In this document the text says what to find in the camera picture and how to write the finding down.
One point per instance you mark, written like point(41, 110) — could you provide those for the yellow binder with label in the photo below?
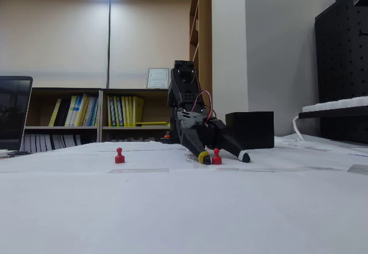
point(118, 111)
point(111, 111)

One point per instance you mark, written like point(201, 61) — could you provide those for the black box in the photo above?
point(253, 130)

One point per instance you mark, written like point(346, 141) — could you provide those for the tall wooden bookshelf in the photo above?
point(205, 35)

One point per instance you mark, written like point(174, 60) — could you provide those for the black pegboard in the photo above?
point(339, 50)

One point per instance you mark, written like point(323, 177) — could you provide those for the yellow long bar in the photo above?
point(149, 123)

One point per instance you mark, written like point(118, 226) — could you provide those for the thin yellow book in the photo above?
point(55, 113)

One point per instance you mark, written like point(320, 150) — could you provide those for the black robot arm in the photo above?
point(184, 87)

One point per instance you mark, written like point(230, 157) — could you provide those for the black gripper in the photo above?
point(207, 134)

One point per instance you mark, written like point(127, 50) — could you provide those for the white paper table cover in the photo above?
point(184, 208)

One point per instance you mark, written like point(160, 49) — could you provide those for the black laptop screen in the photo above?
point(13, 113)

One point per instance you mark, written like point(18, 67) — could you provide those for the framed white certificate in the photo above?
point(158, 78)

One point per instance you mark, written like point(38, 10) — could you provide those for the red pawn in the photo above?
point(119, 159)
point(216, 159)

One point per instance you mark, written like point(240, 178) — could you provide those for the black wall conduit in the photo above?
point(109, 35)

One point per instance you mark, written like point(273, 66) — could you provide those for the low wooden bookshelf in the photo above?
point(129, 91)
point(66, 90)

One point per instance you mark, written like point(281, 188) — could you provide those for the black pegboard shelf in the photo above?
point(330, 113)

